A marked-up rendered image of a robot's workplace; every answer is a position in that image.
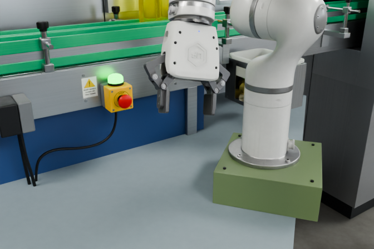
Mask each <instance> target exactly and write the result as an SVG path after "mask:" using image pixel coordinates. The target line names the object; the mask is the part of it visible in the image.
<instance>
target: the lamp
mask: <svg viewBox="0 0 374 249"><path fill-rule="evenodd" d="M123 84H124V80H123V76H122V75H121V74H118V73H113V74H111V75H109V76H108V85H109V86H112V87H117V86H122V85H123Z"/></svg>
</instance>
